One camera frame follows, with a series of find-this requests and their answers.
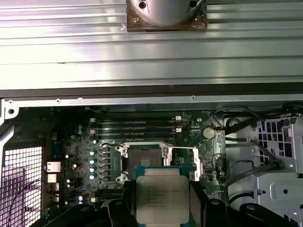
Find silver CPU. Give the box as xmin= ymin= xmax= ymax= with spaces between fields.
xmin=134 ymin=166 xmax=193 ymax=226

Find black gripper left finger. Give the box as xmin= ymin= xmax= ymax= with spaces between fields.
xmin=40 ymin=181 xmax=137 ymax=227

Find metal socket cover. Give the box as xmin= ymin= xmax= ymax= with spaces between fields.
xmin=162 ymin=145 xmax=202 ymax=182

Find green motherboard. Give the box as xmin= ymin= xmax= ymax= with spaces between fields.
xmin=44 ymin=110 xmax=227 ymax=213

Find silver metal drive cage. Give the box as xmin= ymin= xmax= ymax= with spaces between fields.
xmin=226 ymin=113 xmax=303 ymax=223

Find thin metal locking lever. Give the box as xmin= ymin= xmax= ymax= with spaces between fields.
xmin=99 ymin=142 xmax=124 ymax=148

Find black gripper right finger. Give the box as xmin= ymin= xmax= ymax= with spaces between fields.
xmin=189 ymin=181 xmax=288 ymax=227

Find RAM slot white clips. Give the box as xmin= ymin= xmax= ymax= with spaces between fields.
xmin=91 ymin=115 xmax=182 ymax=121
xmin=91 ymin=127 xmax=182 ymax=133

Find black PC case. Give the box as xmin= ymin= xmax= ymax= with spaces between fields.
xmin=0 ymin=89 xmax=303 ymax=227

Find RAM slot black clips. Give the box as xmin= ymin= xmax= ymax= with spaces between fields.
xmin=91 ymin=121 xmax=178 ymax=127
xmin=91 ymin=132 xmax=178 ymax=140

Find CPU socket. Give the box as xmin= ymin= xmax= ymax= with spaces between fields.
xmin=115 ymin=142 xmax=176 ymax=184

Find round coin battery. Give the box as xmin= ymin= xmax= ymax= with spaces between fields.
xmin=202 ymin=127 xmax=215 ymax=140

